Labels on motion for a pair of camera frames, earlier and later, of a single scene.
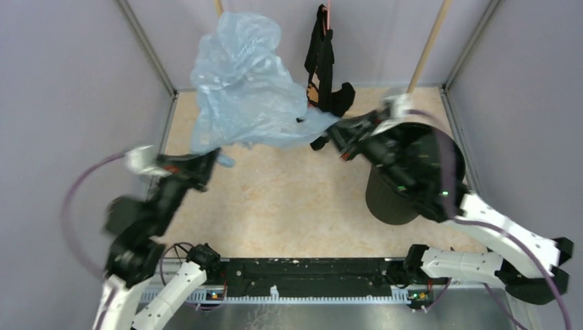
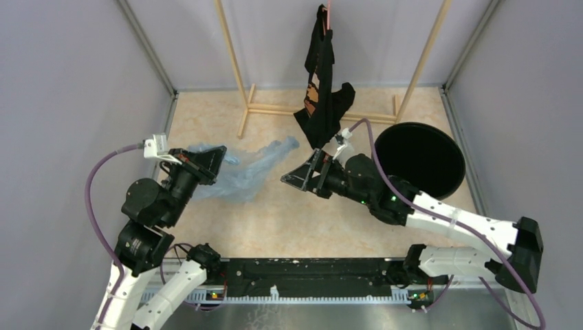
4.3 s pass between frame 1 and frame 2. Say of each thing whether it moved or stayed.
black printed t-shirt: stayed
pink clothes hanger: stayed
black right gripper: moved
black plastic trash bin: stayed
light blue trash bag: moved
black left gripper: stayed
